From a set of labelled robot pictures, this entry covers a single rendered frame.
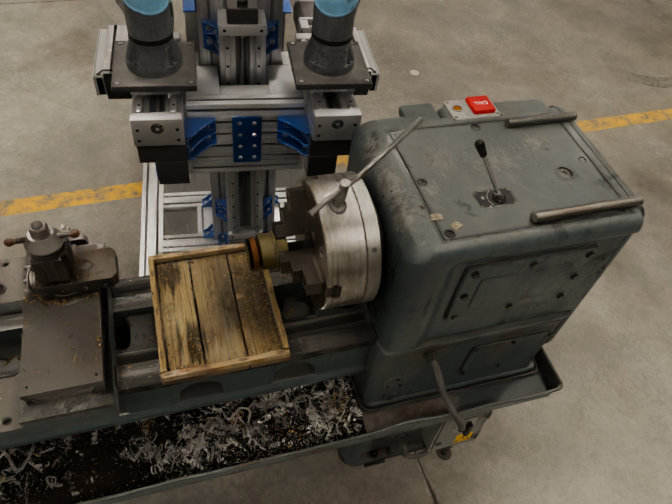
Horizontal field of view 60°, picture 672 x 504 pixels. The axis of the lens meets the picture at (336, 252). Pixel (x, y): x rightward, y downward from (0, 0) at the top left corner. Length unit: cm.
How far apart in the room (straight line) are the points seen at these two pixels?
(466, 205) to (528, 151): 27
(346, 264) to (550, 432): 151
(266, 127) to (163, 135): 33
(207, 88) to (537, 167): 97
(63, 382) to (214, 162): 87
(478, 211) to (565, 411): 148
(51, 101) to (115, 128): 43
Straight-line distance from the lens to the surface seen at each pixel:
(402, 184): 131
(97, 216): 298
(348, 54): 177
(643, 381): 289
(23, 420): 141
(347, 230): 124
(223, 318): 149
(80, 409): 138
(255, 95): 181
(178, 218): 263
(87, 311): 145
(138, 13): 165
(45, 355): 141
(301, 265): 131
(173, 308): 152
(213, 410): 175
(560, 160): 152
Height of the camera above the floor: 214
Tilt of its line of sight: 50 degrees down
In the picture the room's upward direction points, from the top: 10 degrees clockwise
